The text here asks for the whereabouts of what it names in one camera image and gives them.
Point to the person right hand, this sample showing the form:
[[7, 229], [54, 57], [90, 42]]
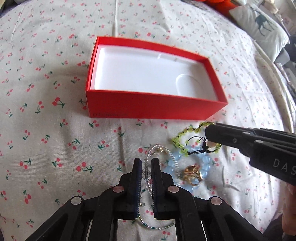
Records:
[[289, 211]]

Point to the gold rings cluster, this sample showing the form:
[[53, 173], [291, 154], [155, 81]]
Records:
[[191, 175]]

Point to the deer print pillow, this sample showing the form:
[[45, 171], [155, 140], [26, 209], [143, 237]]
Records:
[[268, 34]]

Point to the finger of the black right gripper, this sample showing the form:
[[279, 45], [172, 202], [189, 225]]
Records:
[[243, 138]]

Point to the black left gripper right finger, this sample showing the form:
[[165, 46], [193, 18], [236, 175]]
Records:
[[196, 218]]

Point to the cherry print bed sheet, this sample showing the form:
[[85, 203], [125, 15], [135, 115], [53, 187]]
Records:
[[51, 150]]

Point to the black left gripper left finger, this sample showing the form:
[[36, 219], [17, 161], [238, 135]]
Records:
[[95, 218]]

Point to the red cardboard box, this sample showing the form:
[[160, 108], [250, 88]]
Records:
[[130, 78]]

